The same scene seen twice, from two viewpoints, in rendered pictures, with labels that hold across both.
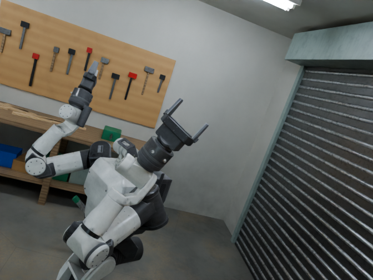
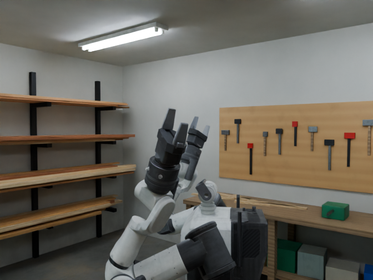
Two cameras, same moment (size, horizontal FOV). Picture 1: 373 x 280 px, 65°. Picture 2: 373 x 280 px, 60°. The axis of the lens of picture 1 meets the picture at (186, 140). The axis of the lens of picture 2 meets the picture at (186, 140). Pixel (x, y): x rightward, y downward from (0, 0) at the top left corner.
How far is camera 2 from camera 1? 0.78 m
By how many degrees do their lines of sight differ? 53
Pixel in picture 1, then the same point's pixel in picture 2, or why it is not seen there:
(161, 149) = (152, 164)
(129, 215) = (169, 253)
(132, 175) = (144, 199)
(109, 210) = (125, 236)
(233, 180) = not seen: outside the picture
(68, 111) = not seen: hidden behind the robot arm
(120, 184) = (188, 225)
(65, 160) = (180, 215)
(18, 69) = (240, 161)
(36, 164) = not seen: hidden behind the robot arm
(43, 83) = (260, 169)
